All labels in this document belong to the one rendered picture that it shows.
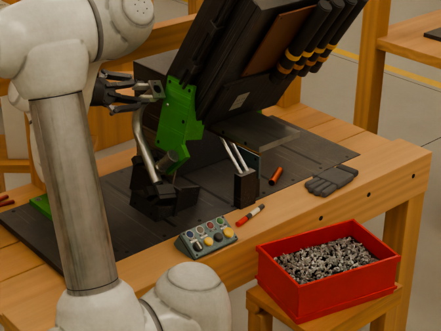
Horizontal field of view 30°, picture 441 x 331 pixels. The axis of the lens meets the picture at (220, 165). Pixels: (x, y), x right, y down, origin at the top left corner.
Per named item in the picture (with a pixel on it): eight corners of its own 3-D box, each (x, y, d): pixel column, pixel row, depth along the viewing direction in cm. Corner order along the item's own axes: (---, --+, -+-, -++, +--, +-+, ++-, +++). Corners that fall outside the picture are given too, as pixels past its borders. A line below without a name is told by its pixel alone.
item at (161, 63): (243, 152, 271) (245, 54, 255) (170, 180, 253) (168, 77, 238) (207, 134, 283) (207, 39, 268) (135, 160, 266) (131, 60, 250)
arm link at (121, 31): (124, 0, 169) (62, 9, 162) (158, -32, 153) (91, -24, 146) (142, 62, 168) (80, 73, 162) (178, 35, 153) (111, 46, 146)
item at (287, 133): (300, 140, 233) (300, 131, 232) (258, 157, 224) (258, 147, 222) (210, 100, 259) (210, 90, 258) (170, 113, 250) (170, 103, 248)
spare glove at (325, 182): (333, 166, 263) (333, 159, 262) (361, 176, 257) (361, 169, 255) (294, 188, 250) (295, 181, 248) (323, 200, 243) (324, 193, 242)
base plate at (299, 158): (360, 159, 272) (361, 154, 271) (74, 286, 207) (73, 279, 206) (272, 119, 300) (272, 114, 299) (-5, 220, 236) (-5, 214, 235)
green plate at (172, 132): (201, 157, 234) (216, 86, 228) (179, 159, 229) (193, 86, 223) (176, 144, 242) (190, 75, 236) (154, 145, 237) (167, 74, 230)
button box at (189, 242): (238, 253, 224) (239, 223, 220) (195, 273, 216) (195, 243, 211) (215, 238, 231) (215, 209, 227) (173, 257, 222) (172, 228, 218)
